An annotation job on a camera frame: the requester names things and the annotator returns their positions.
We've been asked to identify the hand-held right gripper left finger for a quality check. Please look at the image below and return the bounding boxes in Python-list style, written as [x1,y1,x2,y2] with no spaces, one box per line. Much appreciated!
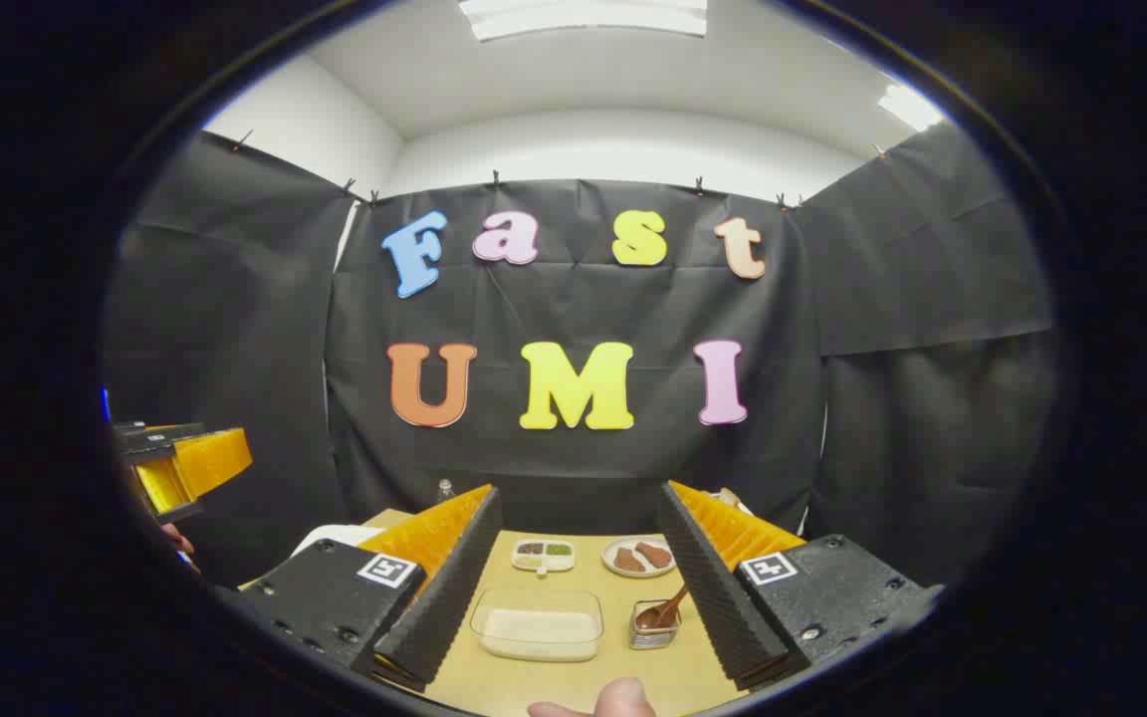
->
[235,485,503,695]

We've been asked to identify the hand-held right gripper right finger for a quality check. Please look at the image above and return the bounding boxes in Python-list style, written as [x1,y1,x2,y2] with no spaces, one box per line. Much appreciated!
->
[657,481,943,693]

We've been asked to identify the brown wooden spoon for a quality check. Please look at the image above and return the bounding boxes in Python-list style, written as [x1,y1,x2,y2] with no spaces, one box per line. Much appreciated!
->
[635,584,691,630]

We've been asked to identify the uncooked white rice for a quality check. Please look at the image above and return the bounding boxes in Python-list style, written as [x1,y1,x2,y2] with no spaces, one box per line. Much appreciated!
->
[484,608,600,660]

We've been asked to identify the white rice cooker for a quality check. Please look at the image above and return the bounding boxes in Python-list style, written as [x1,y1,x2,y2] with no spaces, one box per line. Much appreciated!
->
[292,525,386,560]

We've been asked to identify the white round plate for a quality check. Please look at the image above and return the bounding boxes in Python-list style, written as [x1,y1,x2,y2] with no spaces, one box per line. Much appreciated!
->
[601,536,679,580]

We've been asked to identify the white divided grain dish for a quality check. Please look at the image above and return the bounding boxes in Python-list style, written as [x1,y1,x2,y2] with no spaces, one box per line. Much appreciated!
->
[511,539,576,579]

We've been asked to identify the black backdrop cloth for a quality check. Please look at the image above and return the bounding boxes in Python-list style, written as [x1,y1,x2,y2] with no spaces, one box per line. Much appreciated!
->
[101,124,1062,589]

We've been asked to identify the ceiling light panel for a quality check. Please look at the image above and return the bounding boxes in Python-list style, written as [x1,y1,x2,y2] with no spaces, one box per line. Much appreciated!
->
[877,85,946,132]

